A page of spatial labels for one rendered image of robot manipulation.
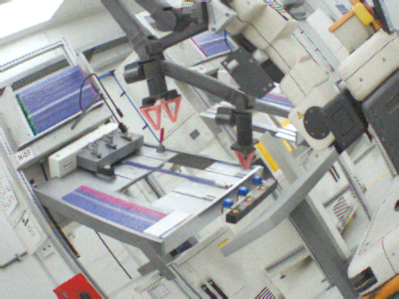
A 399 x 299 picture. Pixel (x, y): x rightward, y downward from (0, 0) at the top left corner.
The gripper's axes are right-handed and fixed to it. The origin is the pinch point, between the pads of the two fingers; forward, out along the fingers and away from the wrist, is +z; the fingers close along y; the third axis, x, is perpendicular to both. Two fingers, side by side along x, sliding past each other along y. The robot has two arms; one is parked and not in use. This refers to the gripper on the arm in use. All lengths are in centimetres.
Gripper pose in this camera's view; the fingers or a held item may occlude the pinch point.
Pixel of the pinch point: (245, 167)
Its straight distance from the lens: 223.0
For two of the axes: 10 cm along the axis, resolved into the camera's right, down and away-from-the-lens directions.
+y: -5.3, 3.3, -7.8
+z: 0.4, 9.3, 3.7
